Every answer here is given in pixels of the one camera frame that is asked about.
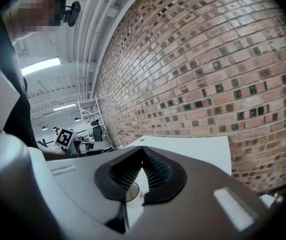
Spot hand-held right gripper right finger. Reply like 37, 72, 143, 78
129, 145, 271, 240

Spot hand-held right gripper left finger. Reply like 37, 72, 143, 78
45, 145, 144, 240

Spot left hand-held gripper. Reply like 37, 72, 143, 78
54, 128, 96, 159

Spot person's left forearm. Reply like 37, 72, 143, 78
36, 140, 71, 161

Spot long ceiling light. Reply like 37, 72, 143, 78
20, 56, 61, 77
52, 103, 77, 112

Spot black office chair with headrest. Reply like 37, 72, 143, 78
91, 118, 104, 142

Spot person's dark shirt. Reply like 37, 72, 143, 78
0, 11, 40, 150

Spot white table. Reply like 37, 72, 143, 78
121, 135, 232, 229

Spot white plug adapter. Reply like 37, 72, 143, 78
259, 193, 285, 209

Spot white ceiling pipes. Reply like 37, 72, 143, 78
73, 0, 133, 99

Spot person's head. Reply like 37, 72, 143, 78
6, 0, 67, 45

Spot white metal frame rack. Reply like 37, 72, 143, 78
77, 96, 114, 145

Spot black head-mounted camera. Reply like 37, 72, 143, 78
62, 0, 82, 28

